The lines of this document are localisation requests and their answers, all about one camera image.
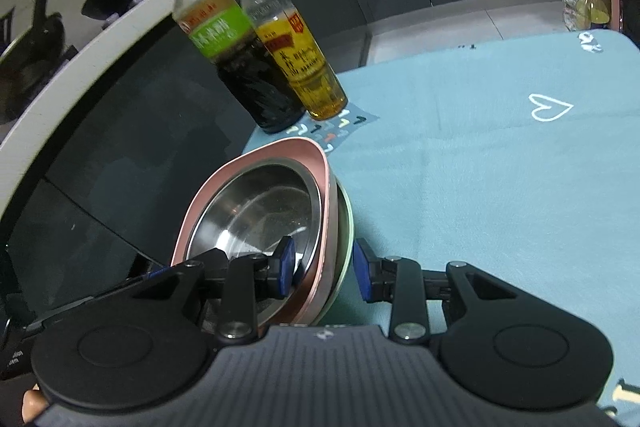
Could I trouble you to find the black frying pan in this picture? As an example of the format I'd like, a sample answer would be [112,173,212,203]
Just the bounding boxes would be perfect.
[0,0,81,125]

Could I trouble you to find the person's left hand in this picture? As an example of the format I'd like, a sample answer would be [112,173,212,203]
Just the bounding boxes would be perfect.
[21,384,51,425]

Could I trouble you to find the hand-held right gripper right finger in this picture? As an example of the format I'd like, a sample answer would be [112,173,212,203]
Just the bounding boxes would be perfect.
[352,238,525,344]

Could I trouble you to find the purple cap oil jug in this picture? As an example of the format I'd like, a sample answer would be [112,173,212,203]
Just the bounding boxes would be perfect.
[575,0,612,28]

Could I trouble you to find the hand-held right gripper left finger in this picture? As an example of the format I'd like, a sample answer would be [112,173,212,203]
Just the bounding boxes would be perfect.
[127,235,302,343]

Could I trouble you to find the blue tablecloth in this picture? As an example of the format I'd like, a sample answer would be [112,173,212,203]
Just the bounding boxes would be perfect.
[240,29,640,418]

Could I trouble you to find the steel bowl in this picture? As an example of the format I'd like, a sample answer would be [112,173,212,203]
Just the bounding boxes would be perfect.
[184,161,323,325]

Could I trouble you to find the pink bowl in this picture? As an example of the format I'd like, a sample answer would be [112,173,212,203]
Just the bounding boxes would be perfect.
[171,138,341,327]

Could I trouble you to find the green label vinegar bottle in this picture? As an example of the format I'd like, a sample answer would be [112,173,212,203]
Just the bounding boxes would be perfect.
[164,0,307,135]

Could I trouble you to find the white kitchen countertop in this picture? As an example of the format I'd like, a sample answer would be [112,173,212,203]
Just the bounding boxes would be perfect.
[0,0,396,168]

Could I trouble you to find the green plate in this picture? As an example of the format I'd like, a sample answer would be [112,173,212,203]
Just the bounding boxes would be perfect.
[317,182,357,325]

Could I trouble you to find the yellow label oil bottle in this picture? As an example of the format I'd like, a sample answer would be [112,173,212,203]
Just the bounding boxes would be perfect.
[227,0,349,121]

